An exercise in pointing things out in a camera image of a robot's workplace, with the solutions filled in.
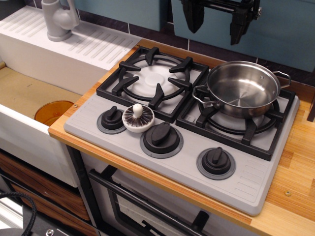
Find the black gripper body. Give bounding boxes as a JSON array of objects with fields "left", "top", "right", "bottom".
[{"left": 178, "top": 0, "right": 262, "bottom": 20}]

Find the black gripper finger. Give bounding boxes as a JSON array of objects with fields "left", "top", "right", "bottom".
[
  {"left": 181, "top": 0, "right": 204, "bottom": 33},
  {"left": 230, "top": 0, "right": 258, "bottom": 45}
]

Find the stainless steel pot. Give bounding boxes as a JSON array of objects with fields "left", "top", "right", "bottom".
[{"left": 192, "top": 61, "right": 291, "bottom": 118}]

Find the white toy mushroom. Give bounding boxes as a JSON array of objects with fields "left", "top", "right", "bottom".
[{"left": 122, "top": 103, "right": 155, "bottom": 133}]

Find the grey toy stove top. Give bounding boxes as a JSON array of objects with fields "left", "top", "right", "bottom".
[{"left": 63, "top": 46, "right": 301, "bottom": 217}]

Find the black middle stove knob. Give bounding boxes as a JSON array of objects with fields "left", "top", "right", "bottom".
[{"left": 140, "top": 122, "right": 184, "bottom": 159}]

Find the black stove knob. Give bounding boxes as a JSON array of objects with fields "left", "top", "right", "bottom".
[
  {"left": 196, "top": 147, "right": 236, "bottom": 180},
  {"left": 140, "top": 122, "right": 184, "bottom": 159},
  {"left": 97, "top": 106, "right": 126, "bottom": 135}
]

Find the black left stove knob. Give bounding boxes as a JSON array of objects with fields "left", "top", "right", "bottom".
[{"left": 97, "top": 106, "right": 126, "bottom": 135}]

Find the black right stove knob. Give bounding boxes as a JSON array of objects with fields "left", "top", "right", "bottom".
[{"left": 196, "top": 147, "right": 236, "bottom": 180}]

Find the black left burner grate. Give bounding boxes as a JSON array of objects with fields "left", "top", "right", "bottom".
[{"left": 96, "top": 47, "right": 209, "bottom": 123}]

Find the black burner grate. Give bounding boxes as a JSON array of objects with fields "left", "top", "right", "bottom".
[
  {"left": 96, "top": 47, "right": 209, "bottom": 123},
  {"left": 176, "top": 85, "right": 299, "bottom": 161}
]

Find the black right burner grate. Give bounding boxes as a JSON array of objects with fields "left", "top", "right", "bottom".
[{"left": 176, "top": 85, "right": 299, "bottom": 161}]

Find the grey toy faucet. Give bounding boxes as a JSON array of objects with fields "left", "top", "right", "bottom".
[{"left": 41, "top": 0, "right": 80, "bottom": 42}]

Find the white toy sink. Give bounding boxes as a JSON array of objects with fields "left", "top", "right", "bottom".
[{"left": 0, "top": 6, "right": 140, "bottom": 187}]

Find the orange sink drain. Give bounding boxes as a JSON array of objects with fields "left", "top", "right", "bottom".
[{"left": 34, "top": 100, "right": 74, "bottom": 126}]

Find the upper wooden drawer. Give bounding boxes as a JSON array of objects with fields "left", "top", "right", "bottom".
[{"left": 0, "top": 152, "right": 80, "bottom": 201}]

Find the wooden drawer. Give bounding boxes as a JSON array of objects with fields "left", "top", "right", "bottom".
[
  {"left": 0, "top": 152, "right": 80, "bottom": 201},
  {"left": 12, "top": 184, "right": 97, "bottom": 236}
]

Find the lower wooden drawer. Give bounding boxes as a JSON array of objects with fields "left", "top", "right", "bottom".
[{"left": 12, "top": 184, "right": 97, "bottom": 236}]

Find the oven door with handle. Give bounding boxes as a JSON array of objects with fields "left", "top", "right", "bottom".
[{"left": 88, "top": 165, "right": 222, "bottom": 236}]

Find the black braided cable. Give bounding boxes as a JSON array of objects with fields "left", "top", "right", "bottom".
[{"left": 0, "top": 191, "right": 37, "bottom": 236}]

